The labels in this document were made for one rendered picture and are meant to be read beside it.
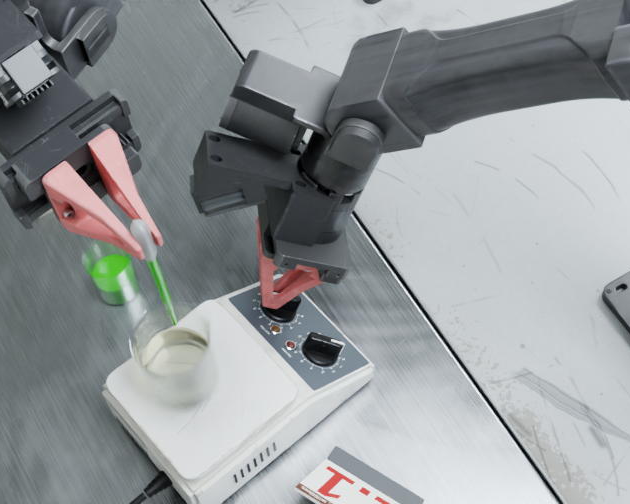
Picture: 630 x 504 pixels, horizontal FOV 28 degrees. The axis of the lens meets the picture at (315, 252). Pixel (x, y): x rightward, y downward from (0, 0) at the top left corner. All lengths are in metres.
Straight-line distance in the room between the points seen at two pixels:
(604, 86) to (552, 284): 0.40
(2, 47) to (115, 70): 0.52
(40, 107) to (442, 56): 0.27
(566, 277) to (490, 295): 0.07
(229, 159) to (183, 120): 0.31
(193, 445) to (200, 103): 0.41
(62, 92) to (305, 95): 0.19
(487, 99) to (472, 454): 0.37
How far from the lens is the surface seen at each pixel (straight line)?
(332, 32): 1.33
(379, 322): 1.15
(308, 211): 0.99
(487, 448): 1.11
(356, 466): 1.10
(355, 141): 0.90
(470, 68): 0.85
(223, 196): 0.99
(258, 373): 1.04
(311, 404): 1.05
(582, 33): 0.80
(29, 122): 0.86
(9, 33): 0.82
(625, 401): 1.14
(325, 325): 1.11
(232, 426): 1.03
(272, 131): 0.97
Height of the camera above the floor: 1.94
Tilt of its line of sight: 61 degrees down
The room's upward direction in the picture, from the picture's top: 5 degrees counter-clockwise
